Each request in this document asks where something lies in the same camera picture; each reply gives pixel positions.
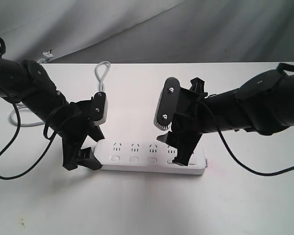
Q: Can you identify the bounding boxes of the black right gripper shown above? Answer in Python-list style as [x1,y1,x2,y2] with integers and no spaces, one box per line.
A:
[156,77,207,166]

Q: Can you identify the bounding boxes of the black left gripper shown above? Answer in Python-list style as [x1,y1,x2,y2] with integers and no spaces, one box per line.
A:
[57,99,105,170]

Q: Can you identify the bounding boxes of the white five-outlet power strip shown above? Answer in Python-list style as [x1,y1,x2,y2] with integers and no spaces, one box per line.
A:
[94,139,208,176]

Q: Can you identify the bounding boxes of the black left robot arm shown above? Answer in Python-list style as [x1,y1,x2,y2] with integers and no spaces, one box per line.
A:
[0,58,107,170]

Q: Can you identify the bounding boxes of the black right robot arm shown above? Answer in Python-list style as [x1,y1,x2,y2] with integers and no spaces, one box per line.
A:
[154,63,294,166]

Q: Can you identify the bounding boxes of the grey backdrop cloth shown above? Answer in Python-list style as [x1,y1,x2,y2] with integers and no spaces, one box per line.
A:
[0,0,294,63]

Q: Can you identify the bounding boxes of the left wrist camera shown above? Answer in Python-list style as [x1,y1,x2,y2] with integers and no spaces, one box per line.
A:
[90,92,108,126]

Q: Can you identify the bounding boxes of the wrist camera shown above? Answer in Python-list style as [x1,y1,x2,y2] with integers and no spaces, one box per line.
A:
[90,92,108,126]
[154,77,180,131]

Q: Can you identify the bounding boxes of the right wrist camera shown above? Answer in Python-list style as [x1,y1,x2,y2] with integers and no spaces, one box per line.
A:
[154,77,180,131]

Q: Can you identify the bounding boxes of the grey power cord with plug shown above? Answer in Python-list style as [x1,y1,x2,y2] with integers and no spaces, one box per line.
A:
[9,61,112,128]

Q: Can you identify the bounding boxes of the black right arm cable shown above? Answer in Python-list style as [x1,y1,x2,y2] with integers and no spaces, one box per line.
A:
[193,62,294,176]

